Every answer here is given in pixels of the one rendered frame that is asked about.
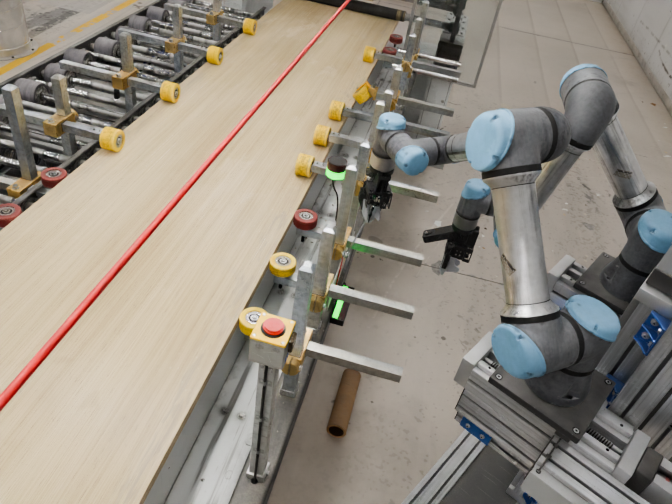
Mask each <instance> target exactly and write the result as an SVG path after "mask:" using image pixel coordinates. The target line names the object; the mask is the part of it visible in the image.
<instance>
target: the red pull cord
mask: <svg viewBox="0 0 672 504"><path fill-rule="evenodd" d="M350 1H351V0H346V1H345V2H344V3H343V5H342V6H341V7H340V8H339V9H338V10H337V11H336V13H335V14H334V15H333V16H332V17H331V18H330V19H329V21H328V22H327V23H326V24H325V25H324V26H323V27H322V28H321V30H320V31H319V32H318V33H317V34H316V35H315V36H314V38H313V39H312V40H311V41H310V42H309V43H308V44H307V46H306V47H305V48H304V49H303V50H302V51H301V52H300V54H299V55H298V56H297V57H296V58H295V59H294V60H293V62H292V63H291V64H290V65H289V66H288V67H287V68H286V70H285V71H284V72H283V73H282V74H281V75H280V76H279V78H278V79H277V80H276V81H275V82H274V83H273V84H272V86H271V87H270V88H269V89H268V90H267V91H266V92H265V93H264V95H263V96H262V97H261V98H260V99H259V100H258V101H257V103H256V104H255V105H254V106H253V107H252V108H251V109H250V111H249V112H248V113H247V114H246V115H245V116H244V117H243V119H242V120H241V121H240V122H239V123H238V124H237V125H236V127H235V128H234V129H233V130H232V131H231V132H230V133H229V135H228V136H227V137H226V138H225V139H224V140H223V141H222V143H221V144H220V145H219V146H218V147H217V148H216V149H215V151H214V152H213V153H212V154H211V155H210V156H209V157H208V158H207V160H206V161H205V162H204V163H203V164H202V165H201V166H200V168H199V169H198V170H197V171H196V172H195V173H194V174H193V176H192V177H191V178H190V179H189V180H188V181H187V182H186V184H185V185H184V186H183V187H182V188H181V189H180V190H179V192H178V193H177V194H176V195H175V196H174V197H173V198H172V200H171V201H170V202H169V203H168V204H167V205H166V206H165V208H164V209H163V210H162V211H161V212H160V213H159V214H158V216H157V217H156V218H155V219H154V220H153V221H152V222H151V223H150V225H149V226H148V227H147V228H146V229H145V230H144V231H143V233H142V234H141V235H140V236H139V237H138V238H137V239H136V241H135V242H134V243H133V244H132V245H131V246H130V247H129V249H128V250H127V251H126V252H125V253H124V254H123V255H122V257H121V258H120V259H119V260H118V261H117V262H116V263H115V265H114V266H113V267H112V268H111V269H110V270H109V271H108V273H107V274H106V275H105V276H104V277H103V278H102V279H101V280H100V282H99V283H98V284H97V285H96V286H95V287H94V288H93V290H92V291H91V292H90V293H89V294H88V295H87V296H86V298H85V299H84V300H83V301H82V302H81V303H80V304H79V306H78V307H77V308H76V309H75V310H74V311H73V312H72V314H71V315H70V316H69V317H68V318H67V319H66V320H65V322H64V323H63V324H62V325H61V326H60V327H59V328H58V330H57V331H56V332H55V333H54V334H53V335H52V336H51V338H50V339H49V340H48V341H47V342H46V343H45V344H44V345H43V347H42V348H41V349H40V350H39V351H38V352H37V353H36V355H35V356H34V357H33V358H32V359H31V360H30V361H29V363H28V364H27V365H26V366H25V367H24V368H23V369H22V371H21V372H20V373H19V374H18V375H17V376H16V377H15V379H14V380H13V381H12V382H11V383H10V384H9V385H8V387H7V388H6V389H5V390H4V391H3V392H2V393H1V395H0V412H1V411H2V409H3V408H4V407H5V406H6V405H7V404H8V402H9V401H10V400H11V399H12V398H13V397H14V395H15V394H16V393H17V392H18V391H19V389H20V388H21V387H22V386H23V385H24V384H25V382H26V381H27V380H28V379H29V378H30V377H31V375H32V374H33V373H34V372H35V371H36V370H37V368H38V367H39V366H40V365H41V364H42V362H43V361H44V360H45V359H46V358H47V357H48V355H49V354H50V353H51V352H52V351H53V350H54V348H55V347H56V346H57V345H58V344H59V343H60V341H61V340H62V339H63V338H64V337H65V335H66V334H67V333H68V332H69V331H70V330H71V328H72V327H73V326H74V325H75V324H76V323H77V321H78V320H79V319H80V318H81V317H82V316H83V314H84V313H85V312H86V311H87V310H88V308H89V307H90V306H91V305H92V304H93V303H94V301H95V300H96V299H97V298H98V297H99V296H100V294H101V293H102V292H103V291H104V290H105V289H106V287H107V286H108V285H109V284H110V283H111V281H112V280H113V279H114V278H115V277H116V276H117V274H118V273H119V272H120V271H121V270H122V269H123V267H124V266H125V265H126V264H127V263H128V261H129V260H130V259H131V258H132V257H133V256H134V254H135V253H136V252H137V251H138V250H139V249H140V247H141V246H142V245H143V244H144V243H145V242H146V240H147V239H148V238H149V237H150V236H151V234H152V233H153V232H154V231H155V230H156V229H157V227H158V226H159V225H160V224H161V223H162V222H163V220H164V219H165V218H166V217H167V216H168V215H169V213H170V212H171V211H172V210H173V209H174V207H175V206H176V205H177V204H178V203H179V202H180V200H181V199H182V198H183V197H184V196H185V195H186V193H187V192H188V191H189V190H190V189H191V188H192V186H193V185H194V184H195V183H196V182H197V180H198V179H199V178H200V177H201V176H202V175H203V173H204V172H205V171H206V170H207V169H208V168H209V166H210V165H211V164H212V163H213V162H214V161H215V159H216V158H217V157H218V156H219V155H220V153H221V152H222V151H223V150H224V149H225V148H226V146H227V145H228V144H229V143H230V142H231V141H232V139H233V138H234V137H235V136H236V135H237V133H238V132H239V131H240V130H241V129H242V128H243V126H244V125H245V124H246V123H247V122H248V121H249V119H250V118H251V117H252V116H253V115H254V114H255V112H256V111H257V110H258V109H259V108H260V106H261V105H262V104H263V103H264V102H265V101H266V99H267V98H268V97H269V96H270V95H271V94H272V92H273V91H274V90H275V89H276V88H277V87H278V85H279V84H280V83H281V82H282V81H283V79H284V78H285V77H286V76H287V75H288V74H289V72H290V71H291V70H292V69H293V68H294V67H295V65H296V64H297V63H298V62H299V61H300V60H301V58H302V57H303V56H304V55H305V54H306V52H307V51H308V50H309V49H310V48H311V47H312V45H313V44H314V43H315V42H316V41H317V40H318V38H319V37H320V36H321V35H322V34H323V32H324V31H325V30H326V29H327V28H328V27H329V25H330V24H331V23H332V22H333V21H334V20H335V18H336V17H337V16H338V15H339V14H340V13H341V11H342V10H343V9H344V8H345V7H346V5H347V4H348V3H349V2H350Z"/></svg>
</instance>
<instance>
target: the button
mask: <svg viewBox="0 0 672 504"><path fill-rule="evenodd" d="M263 330H264V331H265V332H266V333H267V334H269V335H279V334H281V333H282V332H283V330H284V323H283V321H282V320H280V319H278V318H268V319H266V320H265V321H264V323H263Z"/></svg>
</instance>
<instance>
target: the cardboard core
mask: <svg viewBox="0 0 672 504"><path fill-rule="evenodd" d="M360 378H361V374H360V373H359V372H358V371H356V370H352V369H349V368H348V369H345V370H344V372H343V375H342V378H341V382H340V385H339V388H338V392H337V395H336V399H335V402H334V405H333V409H332V412H331V415H330V419H329V422H328V426H327V432H328V433H329V434H330V435H331V436H333V437H337V438H342V437H344V436H345V435H346V432H347V428H348V424H349V420H350V416H351V413H352V409H353V405H354V401H355V397H356V394H357V390H358V386H359V382H360Z"/></svg>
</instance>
